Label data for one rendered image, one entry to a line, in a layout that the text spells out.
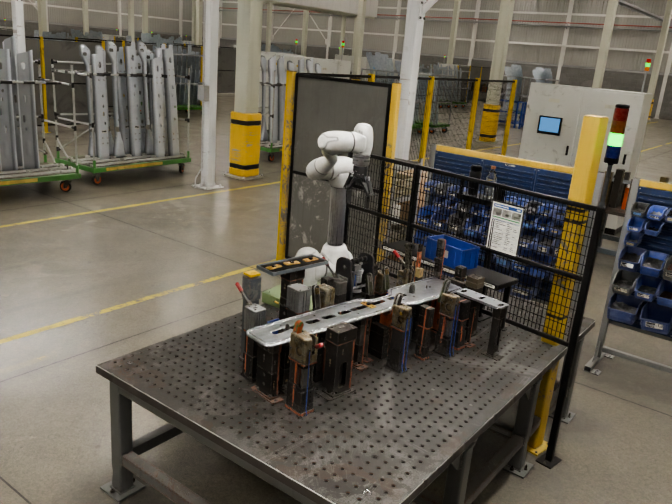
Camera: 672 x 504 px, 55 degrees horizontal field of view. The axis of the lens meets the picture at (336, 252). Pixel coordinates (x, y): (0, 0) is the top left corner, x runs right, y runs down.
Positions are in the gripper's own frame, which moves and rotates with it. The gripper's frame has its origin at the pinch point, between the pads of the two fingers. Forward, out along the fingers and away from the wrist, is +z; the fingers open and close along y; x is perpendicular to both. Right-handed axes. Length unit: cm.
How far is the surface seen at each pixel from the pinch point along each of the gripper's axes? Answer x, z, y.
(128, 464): -116, 126, -27
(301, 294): -46, 37, 13
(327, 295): -29, 41, 13
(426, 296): 25, 46, 33
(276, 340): -76, 46, 32
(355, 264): -5.3, 30.5, 7.8
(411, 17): 362, -120, -288
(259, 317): -70, 44, 12
